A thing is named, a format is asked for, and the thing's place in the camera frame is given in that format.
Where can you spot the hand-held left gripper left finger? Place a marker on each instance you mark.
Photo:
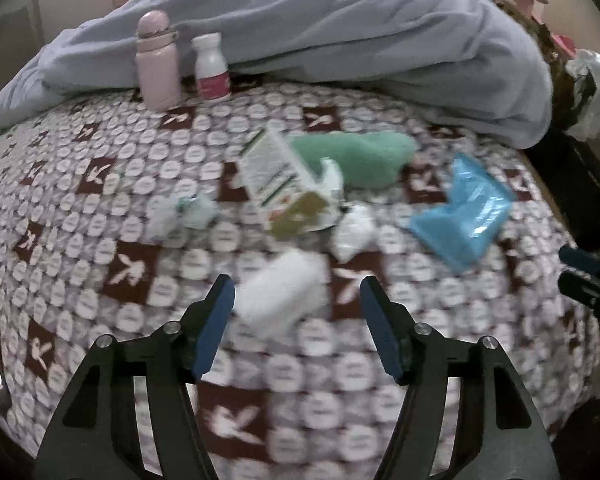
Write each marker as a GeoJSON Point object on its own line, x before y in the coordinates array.
{"type": "Point", "coordinates": [212, 325]}

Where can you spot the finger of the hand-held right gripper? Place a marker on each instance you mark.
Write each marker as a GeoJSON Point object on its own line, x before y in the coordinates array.
{"type": "Point", "coordinates": [580, 259]}
{"type": "Point", "coordinates": [585, 287]}

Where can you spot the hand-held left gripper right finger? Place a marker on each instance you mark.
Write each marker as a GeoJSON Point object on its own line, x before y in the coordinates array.
{"type": "Point", "coordinates": [382, 330]}

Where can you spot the crumpled white plastic bag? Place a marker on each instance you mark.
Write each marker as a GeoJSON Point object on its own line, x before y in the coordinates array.
{"type": "Point", "coordinates": [352, 232]}

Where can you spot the crumpled clear wrapper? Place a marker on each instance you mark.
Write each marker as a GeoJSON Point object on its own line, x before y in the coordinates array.
{"type": "Point", "coordinates": [180, 215]}

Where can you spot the blue plastic packet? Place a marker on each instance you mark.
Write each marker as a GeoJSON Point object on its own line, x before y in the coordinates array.
{"type": "Point", "coordinates": [460, 220]}

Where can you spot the rabbit-patterned blanket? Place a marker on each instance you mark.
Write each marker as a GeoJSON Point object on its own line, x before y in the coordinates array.
{"type": "Point", "coordinates": [130, 220]}

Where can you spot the green white drink carton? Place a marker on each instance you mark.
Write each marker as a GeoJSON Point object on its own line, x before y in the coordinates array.
{"type": "Point", "coordinates": [280, 180]}

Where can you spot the green fluffy cloth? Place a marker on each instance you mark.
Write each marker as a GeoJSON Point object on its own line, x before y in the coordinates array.
{"type": "Point", "coordinates": [365, 160]}

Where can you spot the white medicine bottle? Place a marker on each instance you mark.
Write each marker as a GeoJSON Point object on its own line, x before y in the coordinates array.
{"type": "Point", "coordinates": [211, 70]}

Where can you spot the pink water bottle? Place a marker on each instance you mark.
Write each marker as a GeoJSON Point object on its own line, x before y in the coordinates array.
{"type": "Point", "coordinates": [155, 70]}

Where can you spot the blue-grey quilt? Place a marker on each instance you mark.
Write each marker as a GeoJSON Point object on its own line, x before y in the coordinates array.
{"type": "Point", "coordinates": [355, 45]}

